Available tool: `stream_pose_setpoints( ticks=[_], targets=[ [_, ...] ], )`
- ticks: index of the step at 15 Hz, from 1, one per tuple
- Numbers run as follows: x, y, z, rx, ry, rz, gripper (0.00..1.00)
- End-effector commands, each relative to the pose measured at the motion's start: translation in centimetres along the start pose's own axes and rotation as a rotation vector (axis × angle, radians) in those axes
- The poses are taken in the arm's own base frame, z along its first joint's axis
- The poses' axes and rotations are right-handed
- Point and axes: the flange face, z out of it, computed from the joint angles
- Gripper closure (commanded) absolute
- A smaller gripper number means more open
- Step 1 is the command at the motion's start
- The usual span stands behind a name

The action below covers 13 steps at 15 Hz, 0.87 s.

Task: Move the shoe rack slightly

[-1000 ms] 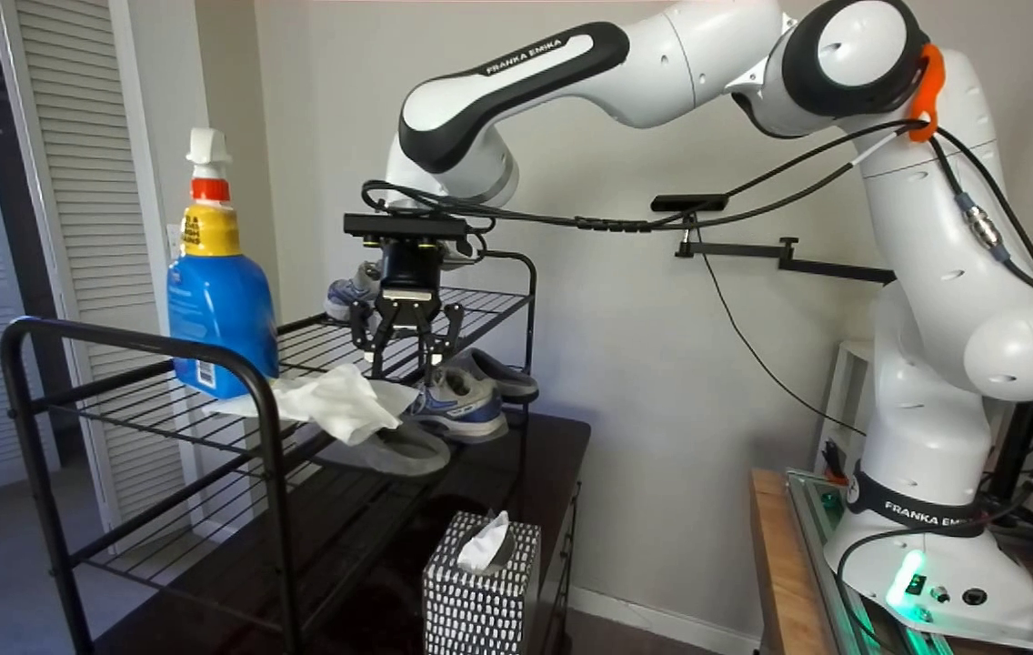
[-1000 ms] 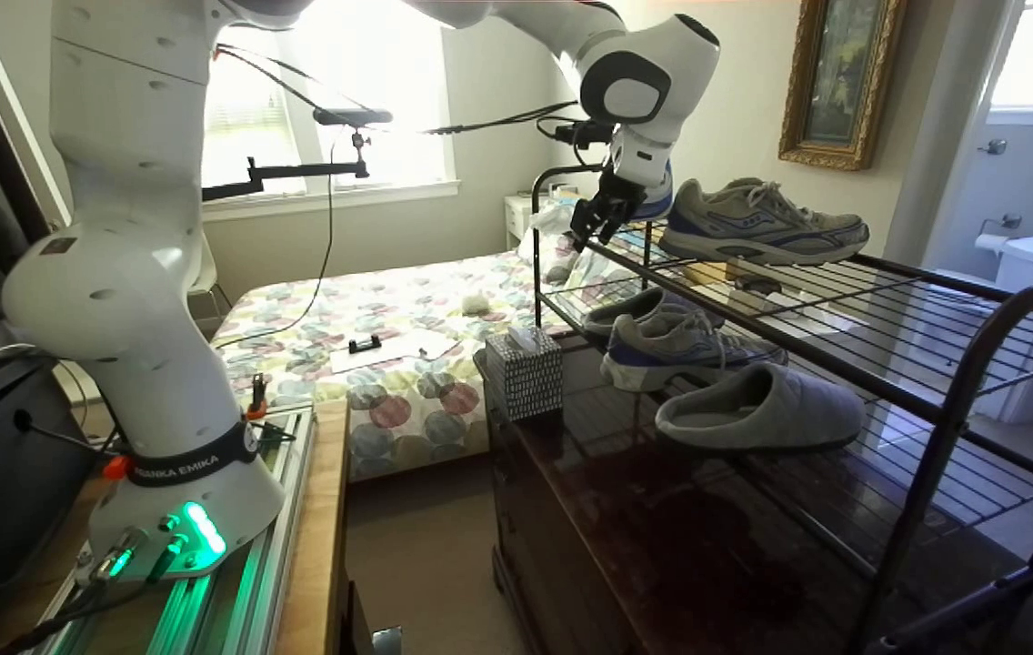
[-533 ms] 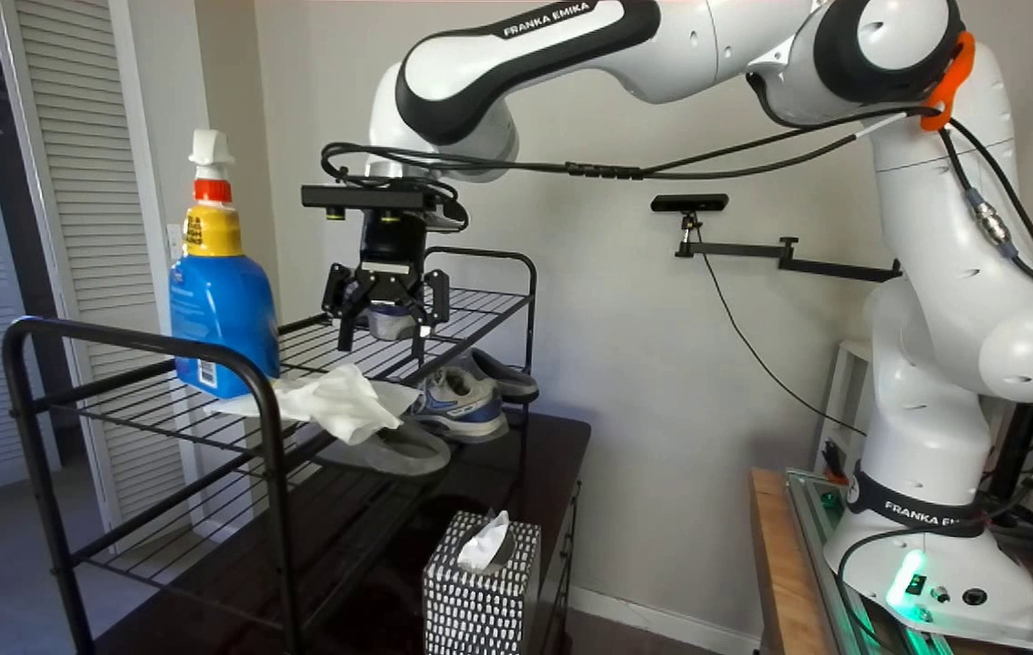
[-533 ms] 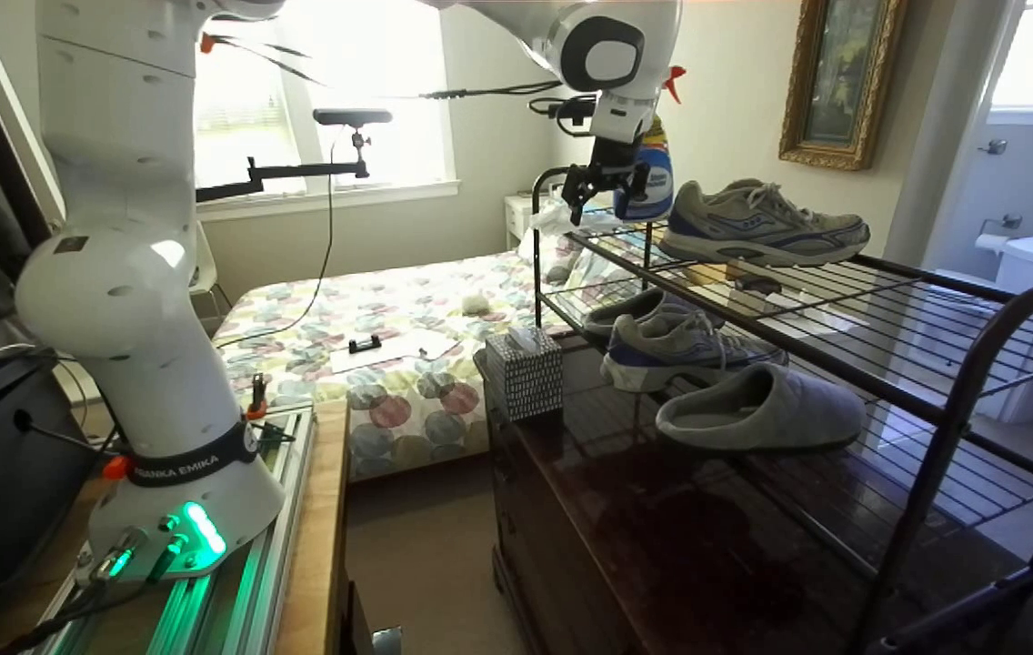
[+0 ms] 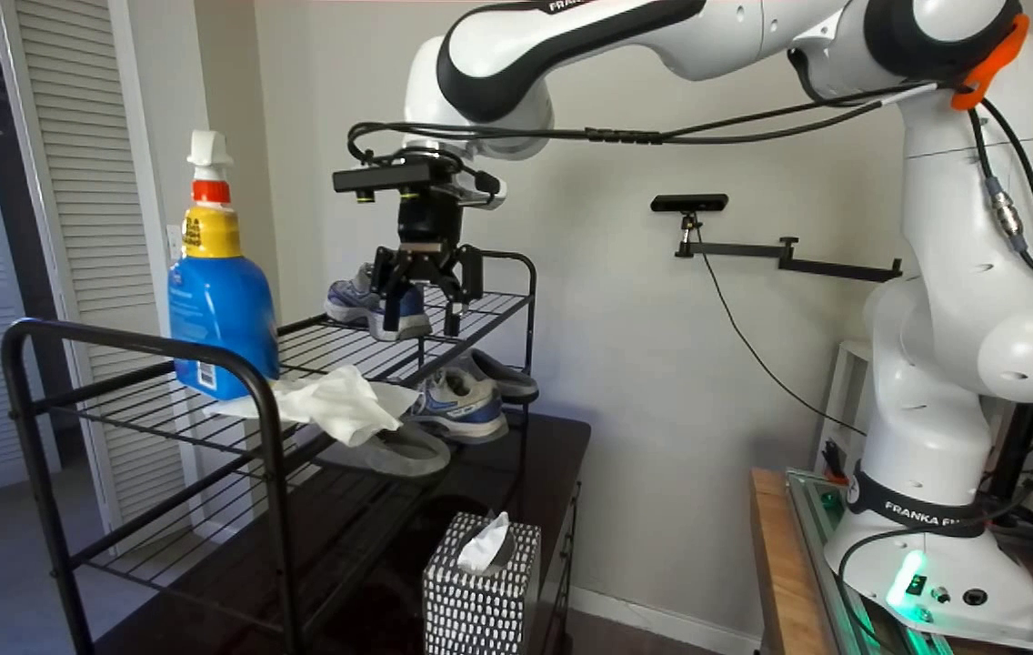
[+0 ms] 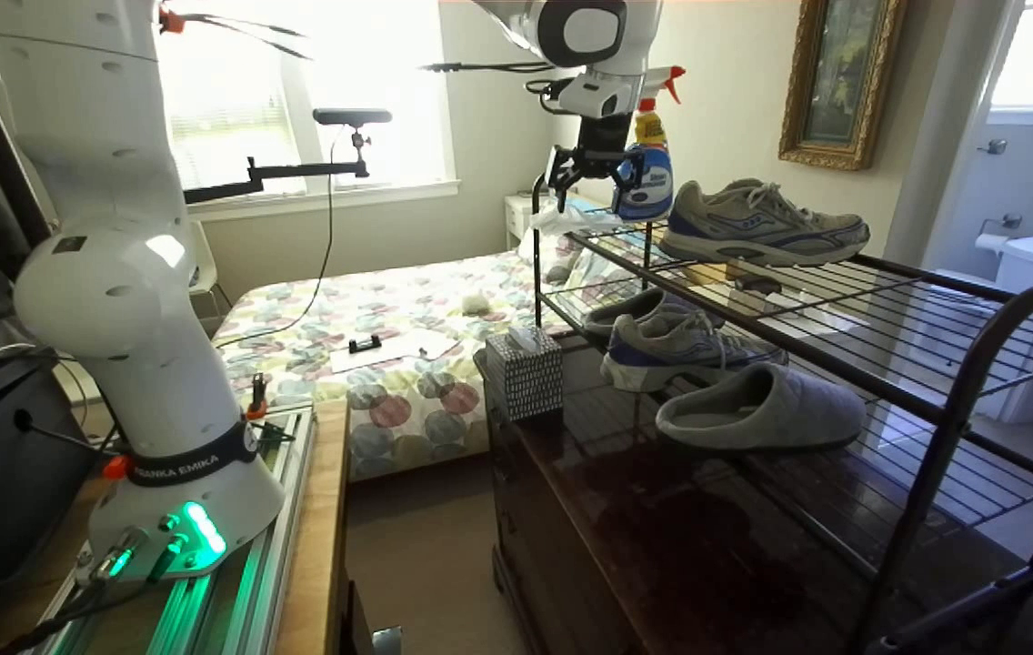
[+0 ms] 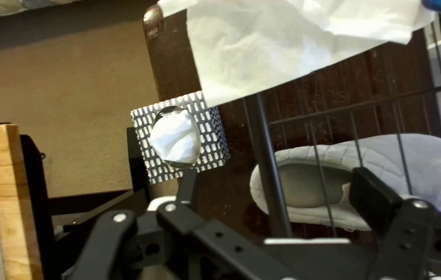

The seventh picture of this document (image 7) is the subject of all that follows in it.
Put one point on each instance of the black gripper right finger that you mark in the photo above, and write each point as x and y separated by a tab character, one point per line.
401	234

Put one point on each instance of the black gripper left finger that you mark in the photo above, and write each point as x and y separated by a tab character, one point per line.
128	243

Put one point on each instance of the black metal shoe rack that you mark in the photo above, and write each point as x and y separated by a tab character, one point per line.
269	172

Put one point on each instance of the grey slipper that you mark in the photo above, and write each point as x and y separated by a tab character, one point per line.
377	156

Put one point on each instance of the light wooden table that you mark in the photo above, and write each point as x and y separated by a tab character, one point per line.
9	181

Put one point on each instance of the dark wooden dresser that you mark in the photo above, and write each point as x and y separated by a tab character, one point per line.
179	63

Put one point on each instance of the bed with floral cover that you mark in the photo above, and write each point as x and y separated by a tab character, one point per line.
4	7

